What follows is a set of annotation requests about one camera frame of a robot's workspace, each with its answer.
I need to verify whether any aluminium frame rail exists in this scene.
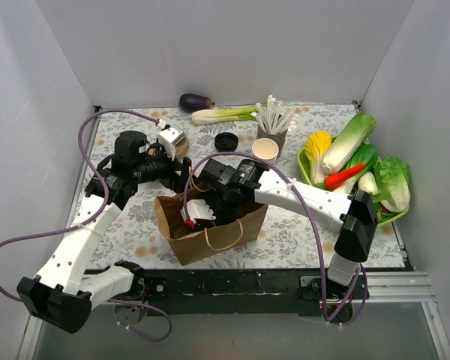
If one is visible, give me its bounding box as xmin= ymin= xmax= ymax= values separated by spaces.
xmin=19 ymin=271 xmax=450 ymax=359

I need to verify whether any brown paper bag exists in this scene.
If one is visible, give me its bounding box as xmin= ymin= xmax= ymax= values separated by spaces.
xmin=153 ymin=164 xmax=270 ymax=267

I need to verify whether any orange toy carrot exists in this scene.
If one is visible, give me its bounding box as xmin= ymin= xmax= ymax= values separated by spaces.
xmin=324 ymin=163 xmax=366 ymax=190

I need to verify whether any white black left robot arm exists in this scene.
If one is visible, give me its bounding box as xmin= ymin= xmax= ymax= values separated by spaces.
xmin=16 ymin=127 xmax=191 ymax=334

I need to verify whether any toy green lettuce head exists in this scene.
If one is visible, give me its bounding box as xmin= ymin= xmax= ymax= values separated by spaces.
xmin=373 ymin=157 xmax=410 ymax=213

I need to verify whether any green white toy leek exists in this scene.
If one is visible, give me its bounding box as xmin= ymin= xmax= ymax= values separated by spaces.
xmin=191 ymin=106 xmax=258 ymax=125

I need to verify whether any stack of paper cups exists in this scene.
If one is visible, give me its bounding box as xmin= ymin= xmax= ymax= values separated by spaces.
xmin=251 ymin=138 xmax=280 ymax=164

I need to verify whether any floral patterned table mat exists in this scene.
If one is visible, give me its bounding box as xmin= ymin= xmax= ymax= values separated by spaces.
xmin=83 ymin=103 xmax=404 ymax=269

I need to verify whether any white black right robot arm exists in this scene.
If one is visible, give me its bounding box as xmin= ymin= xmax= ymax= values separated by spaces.
xmin=198 ymin=159 xmax=378 ymax=299

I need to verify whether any purple toy eggplant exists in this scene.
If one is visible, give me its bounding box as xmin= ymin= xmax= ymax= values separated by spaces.
xmin=178 ymin=93 xmax=215 ymax=113

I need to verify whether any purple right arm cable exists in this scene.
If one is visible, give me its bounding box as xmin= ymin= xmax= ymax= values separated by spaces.
xmin=181 ymin=151 xmax=371 ymax=328

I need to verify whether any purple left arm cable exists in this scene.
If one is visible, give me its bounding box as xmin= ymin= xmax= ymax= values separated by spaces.
xmin=0 ymin=108 xmax=173 ymax=342

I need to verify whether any brown cardboard cup carrier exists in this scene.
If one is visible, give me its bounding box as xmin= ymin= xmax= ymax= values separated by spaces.
xmin=175 ymin=136 xmax=190 ymax=158

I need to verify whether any large toy napa cabbage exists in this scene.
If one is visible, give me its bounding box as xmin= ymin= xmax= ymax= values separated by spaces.
xmin=321 ymin=113 xmax=377 ymax=175

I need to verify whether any green plastic tray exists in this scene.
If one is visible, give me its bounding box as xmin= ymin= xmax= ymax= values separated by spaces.
xmin=297 ymin=148 xmax=410 ymax=227

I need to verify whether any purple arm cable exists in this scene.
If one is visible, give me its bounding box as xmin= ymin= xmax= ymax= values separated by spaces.
xmin=0 ymin=108 xmax=173 ymax=342
xmin=181 ymin=151 xmax=371 ymax=328

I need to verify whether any stack of black lids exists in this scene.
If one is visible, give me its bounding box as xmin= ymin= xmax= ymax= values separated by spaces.
xmin=214 ymin=132 xmax=239 ymax=152

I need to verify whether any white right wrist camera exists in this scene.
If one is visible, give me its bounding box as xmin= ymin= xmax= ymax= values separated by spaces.
xmin=180 ymin=199 xmax=216 ymax=229

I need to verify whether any brown cup with straws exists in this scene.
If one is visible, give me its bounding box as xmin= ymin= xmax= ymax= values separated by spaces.
xmin=251 ymin=94 xmax=298 ymax=149

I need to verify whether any white toy bok choy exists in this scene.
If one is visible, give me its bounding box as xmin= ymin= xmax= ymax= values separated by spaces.
xmin=358 ymin=172 xmax=379 ymax=196

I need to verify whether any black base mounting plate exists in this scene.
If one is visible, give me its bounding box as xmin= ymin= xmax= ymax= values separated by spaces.
xmin=100 ymin=268 xmax=373 ymax=318

